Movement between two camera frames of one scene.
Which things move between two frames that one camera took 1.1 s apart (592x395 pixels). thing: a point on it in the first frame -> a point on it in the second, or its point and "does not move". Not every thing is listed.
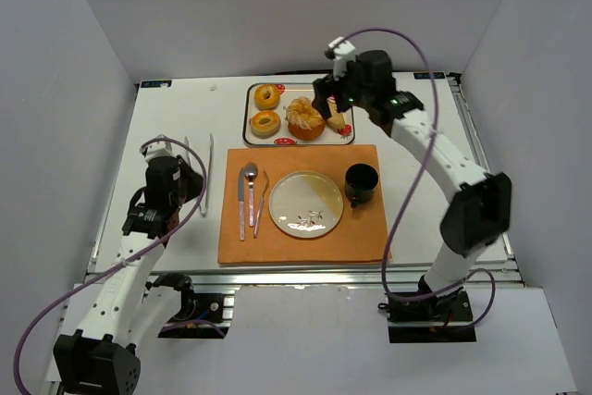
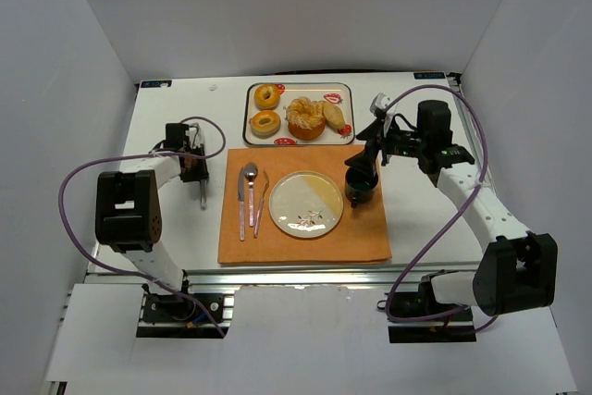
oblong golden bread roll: [337, 119] does not move
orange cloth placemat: [359, 234] does not move
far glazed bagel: [270, 103] does not move
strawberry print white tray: [282, 114] does not move
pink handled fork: [261, 203] does not move
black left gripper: [186, 180] -> [199, 172]
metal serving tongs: [211, 151] -> [196, 141]
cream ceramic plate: [306, 204] does not move
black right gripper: [328, 91] -> [375, 144]
